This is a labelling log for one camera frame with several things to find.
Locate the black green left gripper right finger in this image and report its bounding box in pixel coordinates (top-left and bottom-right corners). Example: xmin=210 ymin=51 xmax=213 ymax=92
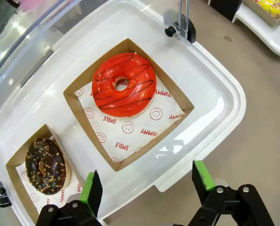
xmin=188 ymin=160 xmax=276 ymax=226

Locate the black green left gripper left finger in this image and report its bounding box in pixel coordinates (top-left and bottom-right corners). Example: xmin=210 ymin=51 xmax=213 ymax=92
xmin=35 ymin=169 xmax=104 ymax=226

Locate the chocolate donut with nut bits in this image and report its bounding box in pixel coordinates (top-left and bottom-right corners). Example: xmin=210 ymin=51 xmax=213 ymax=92
xmin=25 ymin=138 xmax=72 ymax=195

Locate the cardboard box of chocolate donut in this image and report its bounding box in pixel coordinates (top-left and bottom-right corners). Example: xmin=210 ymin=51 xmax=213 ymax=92
xmin=5 ymin=124 xmax=84 ymax=224

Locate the cardboard box of red donut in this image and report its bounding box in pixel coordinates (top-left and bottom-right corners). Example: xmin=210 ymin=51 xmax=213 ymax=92
xmin=63 ymin=38 xmax=194 ymax=172

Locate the red glazed donut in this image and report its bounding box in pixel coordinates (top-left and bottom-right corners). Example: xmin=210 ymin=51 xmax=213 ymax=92
xmin=92 ymin=52 xmax=157 ymax=118

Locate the cardboard box of yellow donut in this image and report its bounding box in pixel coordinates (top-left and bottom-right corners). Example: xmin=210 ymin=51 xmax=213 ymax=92
xmin=243 ymin=0 xmax=280 ymax=28

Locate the yellow sprinkled donut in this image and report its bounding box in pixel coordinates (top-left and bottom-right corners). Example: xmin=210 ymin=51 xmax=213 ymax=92
xmin=255 ymin=0 xmax=280 ymax=19

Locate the person in pink hoodie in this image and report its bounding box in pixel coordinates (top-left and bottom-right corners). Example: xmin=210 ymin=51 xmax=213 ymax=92
xmin=16 ymin=0 xmax=72 ymax=14

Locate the white display case tray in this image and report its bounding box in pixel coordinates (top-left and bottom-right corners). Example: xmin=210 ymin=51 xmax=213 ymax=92
xmin=208 ymin=0 xmax=280 ymax=58
xmin=0 ymin=0 xmax=247 ymax=226

